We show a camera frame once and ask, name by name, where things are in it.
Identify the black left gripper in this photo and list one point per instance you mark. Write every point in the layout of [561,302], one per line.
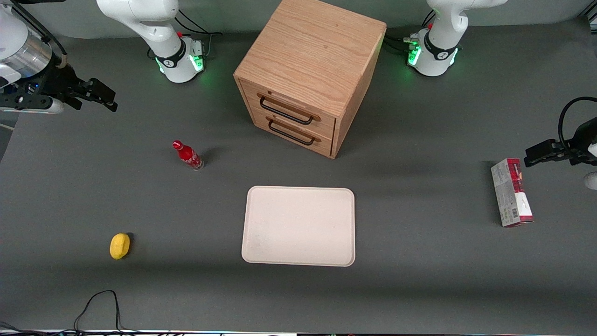
[582,140]

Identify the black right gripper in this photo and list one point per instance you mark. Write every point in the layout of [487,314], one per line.
[57,79]

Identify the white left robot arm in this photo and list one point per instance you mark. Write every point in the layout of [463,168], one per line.
[440,28]

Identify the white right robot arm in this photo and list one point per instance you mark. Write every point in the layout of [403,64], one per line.
[140,18]

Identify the oak wooden drawer cabinet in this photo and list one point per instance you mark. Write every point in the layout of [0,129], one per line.
[312,46]

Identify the grey and red carton box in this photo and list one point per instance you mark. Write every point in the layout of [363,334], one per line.
[510,193]

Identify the red cola bottle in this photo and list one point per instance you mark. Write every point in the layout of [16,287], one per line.
[187,155]

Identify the yellow lemon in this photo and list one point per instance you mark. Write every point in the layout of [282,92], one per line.
[119,246]

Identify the cream rectangular tray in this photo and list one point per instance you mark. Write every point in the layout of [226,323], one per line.
[298,226]

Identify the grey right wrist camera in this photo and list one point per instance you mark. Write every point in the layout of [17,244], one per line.
[32,108]

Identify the aluminium frame rail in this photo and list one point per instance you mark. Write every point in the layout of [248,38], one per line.
[588,11]

